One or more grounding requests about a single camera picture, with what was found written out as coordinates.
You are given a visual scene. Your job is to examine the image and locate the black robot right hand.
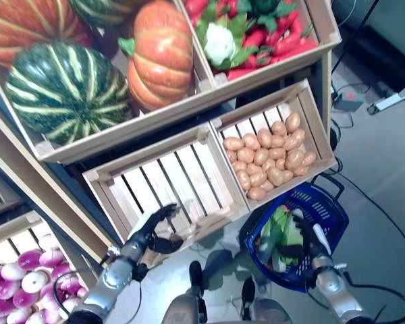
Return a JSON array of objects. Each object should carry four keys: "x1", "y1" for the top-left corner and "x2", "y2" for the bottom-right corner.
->
[{"x1": 278, "y1": 212, "x2": 317, "y2": 259}]

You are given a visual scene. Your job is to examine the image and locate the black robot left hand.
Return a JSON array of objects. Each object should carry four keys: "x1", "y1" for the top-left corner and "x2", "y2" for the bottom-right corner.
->
[{"x1": 134, "y1": 202, "x2": 186, "y2": 254}]

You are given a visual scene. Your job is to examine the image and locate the blue plastic shopping basket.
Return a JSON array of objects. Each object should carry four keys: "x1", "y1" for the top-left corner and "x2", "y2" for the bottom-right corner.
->
[{"x1": 244, "y1": 183, "x2": 350, "y2": 294}]

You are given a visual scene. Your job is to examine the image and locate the wooden slatted crate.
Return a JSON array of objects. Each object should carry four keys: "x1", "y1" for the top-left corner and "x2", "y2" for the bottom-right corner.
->
[{"x1": 82, "y1": 123, "x2": 250, "y2": 267}]

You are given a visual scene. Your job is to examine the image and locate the black robot left foot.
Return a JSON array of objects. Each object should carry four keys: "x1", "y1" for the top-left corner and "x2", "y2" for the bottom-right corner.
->
[{"x1": 188, "y1": 261, "x2": 204, "y2": 288}]

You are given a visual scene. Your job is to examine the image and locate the black robot foot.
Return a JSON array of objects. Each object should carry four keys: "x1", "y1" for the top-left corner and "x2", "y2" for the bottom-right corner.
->
[
  {"x1": 241, "y1": 277, "x2": 256, "y2": 304},
  {"x1": 188, "y1": 261, "x2": 204, "y2": 288}
]

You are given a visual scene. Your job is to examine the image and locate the black robot right foot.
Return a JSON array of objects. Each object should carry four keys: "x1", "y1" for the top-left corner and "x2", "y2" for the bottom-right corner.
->
[{"x1": 241, "y1": 277, "x2": 256, "y2": 304}]

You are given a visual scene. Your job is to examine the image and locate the silver robot left leg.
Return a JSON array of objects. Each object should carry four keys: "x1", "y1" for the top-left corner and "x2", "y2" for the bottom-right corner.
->
[{"x1": 163, "y1": 286, "x2": 209, "y2": 324}]

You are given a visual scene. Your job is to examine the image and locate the wooden pumpkin crate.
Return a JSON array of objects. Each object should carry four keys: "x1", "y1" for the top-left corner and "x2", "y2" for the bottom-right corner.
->
[{"x1": 0, "y1": 0, "x2": 217, "y2": 165}]

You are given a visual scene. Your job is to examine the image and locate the wooden potato crate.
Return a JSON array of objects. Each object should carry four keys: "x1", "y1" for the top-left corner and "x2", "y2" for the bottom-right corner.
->
[{"x1": 211, "y1": 79, "x2": 338, "y2": 212}]

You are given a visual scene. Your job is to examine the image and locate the wooden turnip crate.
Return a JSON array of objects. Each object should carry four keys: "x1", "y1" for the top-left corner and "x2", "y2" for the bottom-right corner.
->
[{"x1": 0, "y1": 211, "x2": 101, "y2": 324}]

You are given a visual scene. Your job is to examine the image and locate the grey power box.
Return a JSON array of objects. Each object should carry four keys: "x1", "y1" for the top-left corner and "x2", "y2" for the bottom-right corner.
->
[{"x1": 333, "y1": 89, "x2": 367, "y2": 111}]

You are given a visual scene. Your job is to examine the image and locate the wooden side display shelf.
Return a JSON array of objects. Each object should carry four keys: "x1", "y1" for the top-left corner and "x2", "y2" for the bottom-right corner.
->
[{"x1": 0, "y1": 158, "x2": 26, "y2": 220}]

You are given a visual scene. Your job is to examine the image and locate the large green striped pumpkin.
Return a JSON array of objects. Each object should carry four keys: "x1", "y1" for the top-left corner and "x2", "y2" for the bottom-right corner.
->
[{"x1": 5, "y1": 41, "x2": 134, "y2": 146}]

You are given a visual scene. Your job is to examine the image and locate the white standing desk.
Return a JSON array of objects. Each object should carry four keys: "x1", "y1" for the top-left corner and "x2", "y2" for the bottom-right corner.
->
[{"x1": 330, "y1": 0, "x2": 405, "y2": 114}]

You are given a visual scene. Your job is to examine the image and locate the small orange pumpkin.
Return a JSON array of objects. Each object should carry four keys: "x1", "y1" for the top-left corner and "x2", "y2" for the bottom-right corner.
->
[{"x1": 117, "y1": 0, "x2": 194, "y2": 112}]

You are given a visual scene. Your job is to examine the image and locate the white cauliflower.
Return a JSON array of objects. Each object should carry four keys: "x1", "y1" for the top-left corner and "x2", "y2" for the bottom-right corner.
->
[{"x1": 194, "y1": 13, "x2": 259, "y2": 72}]

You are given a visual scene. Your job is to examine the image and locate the black tripod pole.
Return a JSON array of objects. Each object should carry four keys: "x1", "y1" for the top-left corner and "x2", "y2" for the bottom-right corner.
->
[{"x1": 332, "y1": 0, "x2": 379, "y2": 68}]

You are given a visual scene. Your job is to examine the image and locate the wooden carrot crate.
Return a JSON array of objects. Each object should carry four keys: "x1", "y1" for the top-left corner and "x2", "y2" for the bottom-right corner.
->
[{"x1": 178, "y1": 0, "x2": 342, "y2": 90}]

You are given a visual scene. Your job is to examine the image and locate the large orange pumpkin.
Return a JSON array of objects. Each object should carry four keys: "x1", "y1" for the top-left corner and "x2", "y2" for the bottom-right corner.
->
[{"x1": 0, "y1": 0, "x2": 95, "y2": 68}]

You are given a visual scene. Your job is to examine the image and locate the green broccoli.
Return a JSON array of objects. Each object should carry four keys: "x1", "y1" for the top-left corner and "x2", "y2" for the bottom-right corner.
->
[{"x1": 236, "y1": 0, "x2": 298, "y2": 24}]

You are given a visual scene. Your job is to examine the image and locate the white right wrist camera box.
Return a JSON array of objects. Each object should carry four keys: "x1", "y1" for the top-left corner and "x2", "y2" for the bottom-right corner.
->
[{"x1": 311, "y1": 222, "x2": 332, "y2": 257}]

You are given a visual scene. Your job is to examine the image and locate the black basket pull handle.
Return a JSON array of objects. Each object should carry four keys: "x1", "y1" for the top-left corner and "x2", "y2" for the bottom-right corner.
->
[{"x1": 312, "y1": 173, "x2": 345, "y2": 200}]

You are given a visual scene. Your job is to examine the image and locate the black floor cable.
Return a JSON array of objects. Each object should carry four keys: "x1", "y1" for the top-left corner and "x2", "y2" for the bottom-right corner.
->
[{"x1": 335, "y1": 173, "x2": 405, "y2": 273}]

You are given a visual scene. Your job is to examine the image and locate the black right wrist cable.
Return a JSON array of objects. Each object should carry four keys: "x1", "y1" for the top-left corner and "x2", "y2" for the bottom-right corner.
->
[{"x1": 340, "y1": 266, "x2": 405, "y2": 324}]

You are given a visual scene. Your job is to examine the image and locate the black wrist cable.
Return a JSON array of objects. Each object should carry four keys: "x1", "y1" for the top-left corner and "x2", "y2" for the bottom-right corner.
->
[
  {"x1": 52, "y1": 269, "x2": 88, "y2": 318},
  {"x1": 340, "y1": 266, "x2": 405, "y2": 324}
]

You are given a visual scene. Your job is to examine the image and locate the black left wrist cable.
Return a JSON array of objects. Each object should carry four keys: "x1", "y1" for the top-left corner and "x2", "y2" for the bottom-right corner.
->
[{"x1": 52, "y1": 269, "x2": 88, "y2": 318}]

